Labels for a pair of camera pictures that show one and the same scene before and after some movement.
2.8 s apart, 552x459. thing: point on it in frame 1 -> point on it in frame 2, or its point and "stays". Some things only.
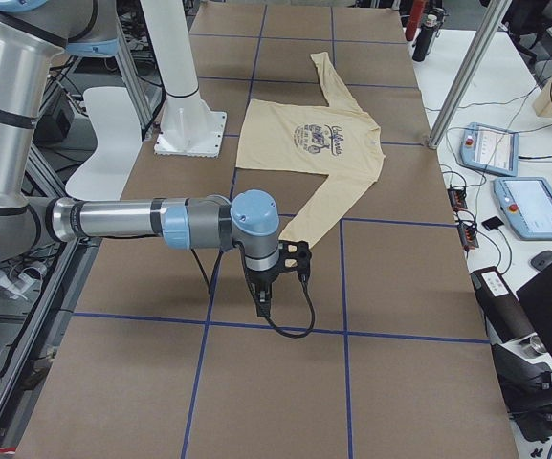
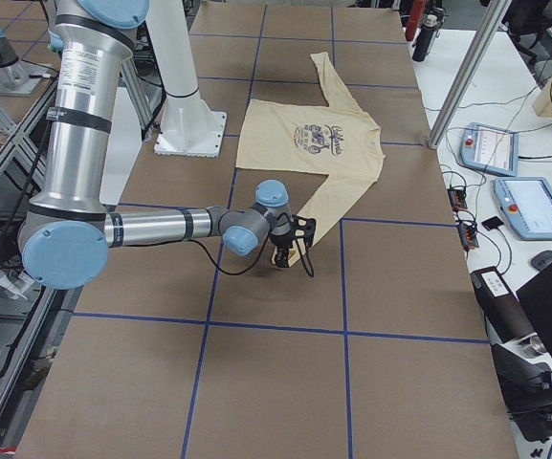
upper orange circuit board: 457,199 stays
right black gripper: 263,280 -> 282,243
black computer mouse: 543,259 stays
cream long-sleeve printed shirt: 339,143 stays
